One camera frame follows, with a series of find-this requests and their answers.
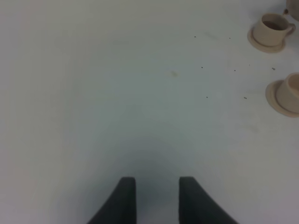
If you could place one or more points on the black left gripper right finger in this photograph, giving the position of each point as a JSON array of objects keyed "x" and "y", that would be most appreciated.
[{"x": 197, "y": 207}]

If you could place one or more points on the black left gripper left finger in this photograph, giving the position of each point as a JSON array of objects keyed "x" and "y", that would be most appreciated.
[{"x": 120, "y": 207}]

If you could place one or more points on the beige ceramic teapot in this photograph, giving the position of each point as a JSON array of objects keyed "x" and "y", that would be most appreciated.
[{"x": 292, "y": 9}]

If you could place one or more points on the near beige saucer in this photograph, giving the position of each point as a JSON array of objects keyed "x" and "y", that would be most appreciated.
[{"x": 270, "y": 94}]

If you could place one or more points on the beige saucer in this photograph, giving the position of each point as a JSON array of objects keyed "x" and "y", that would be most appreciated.
[
  {"x": 270, "y": 94},
  {"x": 262, "y": 48}
]

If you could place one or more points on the near beige teacup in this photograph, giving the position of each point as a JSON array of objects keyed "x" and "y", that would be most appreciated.
[{"x": 288, "y": 93}]

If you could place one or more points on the beige teacup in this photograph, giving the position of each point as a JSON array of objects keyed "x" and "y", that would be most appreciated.
[
  {"x": 272, "y": 29},
  {"x": 288, "y": 93}
]

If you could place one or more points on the far beige saucer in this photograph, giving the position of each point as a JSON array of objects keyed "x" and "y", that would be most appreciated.
[{"x": 262, "y": 48}]

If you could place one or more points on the far beige teacup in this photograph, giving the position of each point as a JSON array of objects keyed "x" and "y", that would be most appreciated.
[{"x": 272, "y": 29}]

